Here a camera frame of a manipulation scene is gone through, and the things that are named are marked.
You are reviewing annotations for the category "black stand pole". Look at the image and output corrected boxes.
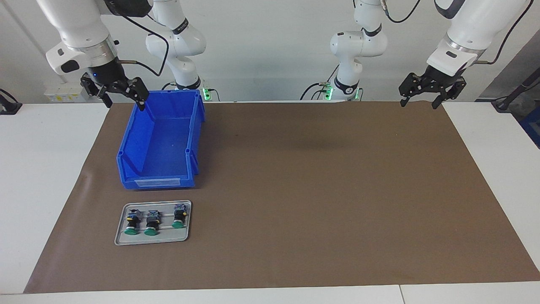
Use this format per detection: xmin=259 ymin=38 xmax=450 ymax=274
xmin=491 ymin=68 xmax=540 ymax=112

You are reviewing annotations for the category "brown table mat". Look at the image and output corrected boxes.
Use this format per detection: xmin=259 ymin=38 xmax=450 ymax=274
xmin=23 ymin=101 xmax=540 ymax=294

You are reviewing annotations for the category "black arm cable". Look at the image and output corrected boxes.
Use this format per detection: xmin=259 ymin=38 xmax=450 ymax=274
xmin=382 ymin=0 xmax=533 ymax=66
xmin=112 ymin=11 xmax=170 ymax=77

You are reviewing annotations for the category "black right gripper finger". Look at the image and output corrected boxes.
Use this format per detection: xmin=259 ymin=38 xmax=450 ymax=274
xmin=114 ymin=77 xmax=149 ymax=111
xmin=81 ymin=73 xmax=113 ymax=108

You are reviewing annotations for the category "white wall socket box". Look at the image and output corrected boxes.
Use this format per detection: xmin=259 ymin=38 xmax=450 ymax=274
xmin=44 ymin=82 xmax=91 ymax=103

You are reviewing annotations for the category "grey metal tray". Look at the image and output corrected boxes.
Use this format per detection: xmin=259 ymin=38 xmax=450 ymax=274
xmin=114 ymin=200 xmax=192 ymax=246

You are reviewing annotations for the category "blue crate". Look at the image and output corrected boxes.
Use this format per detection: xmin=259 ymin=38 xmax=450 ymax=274
xmin=518 ymin=106 xmax=540 ymax=149

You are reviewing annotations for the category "green mushroom push button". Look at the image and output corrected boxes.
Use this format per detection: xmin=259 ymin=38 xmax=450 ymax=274
xmin=124 ymin=209 xmax=142 ymax=236
xmin=171 ymin=204 xmax=188 ymax=229
xmin=143 ymin=210 xmax=162 ymax=236

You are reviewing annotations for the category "blue plastic storage bin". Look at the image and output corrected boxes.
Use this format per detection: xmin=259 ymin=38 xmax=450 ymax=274
xmin=116 ymin=90 xmax=206 ymax=190

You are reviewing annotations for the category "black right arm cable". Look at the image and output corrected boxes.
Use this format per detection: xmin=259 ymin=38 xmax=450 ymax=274
xmin=112 ymin=11 xmax=170 ymax=77

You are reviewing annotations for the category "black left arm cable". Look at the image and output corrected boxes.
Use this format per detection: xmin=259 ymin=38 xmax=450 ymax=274
xmin=382 ymin=0 xmax=533 ymax=66

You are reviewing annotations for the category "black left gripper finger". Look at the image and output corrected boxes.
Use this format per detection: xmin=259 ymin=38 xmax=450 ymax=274
xmin=432 ymin=82 xmax=467 ymax=109
xmin=400 ymin=74 xmax=429 ymax=107

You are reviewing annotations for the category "black table clamp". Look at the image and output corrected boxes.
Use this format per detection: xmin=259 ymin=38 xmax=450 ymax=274
xmin=0 ymin=89 xmax=22 ymax=115

